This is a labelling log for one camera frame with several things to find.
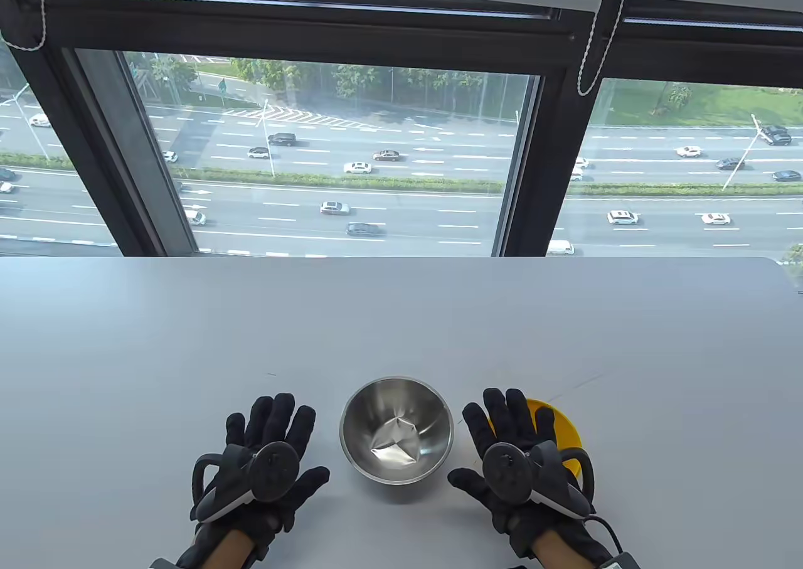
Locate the person's left hand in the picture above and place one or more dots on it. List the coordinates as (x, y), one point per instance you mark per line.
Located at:
(271, 420)

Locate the black and white controller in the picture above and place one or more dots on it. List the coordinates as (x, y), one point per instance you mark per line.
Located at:
(274, 472)
(507, 470)

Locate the person's right forearm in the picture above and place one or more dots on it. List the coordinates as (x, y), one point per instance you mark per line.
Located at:
(552, 554)

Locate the steel mixing bowl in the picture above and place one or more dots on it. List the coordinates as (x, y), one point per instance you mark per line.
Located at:
(396, 443)

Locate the person's left forearm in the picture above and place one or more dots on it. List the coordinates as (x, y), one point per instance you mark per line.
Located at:
(229, 551)

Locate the person's right hand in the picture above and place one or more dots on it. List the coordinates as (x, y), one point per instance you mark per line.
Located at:
(503, 415)

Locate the yellow plastic plate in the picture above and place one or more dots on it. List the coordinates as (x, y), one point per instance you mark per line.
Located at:
(568, 432)

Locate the black window frame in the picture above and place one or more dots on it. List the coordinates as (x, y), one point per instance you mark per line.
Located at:
(313, 29)

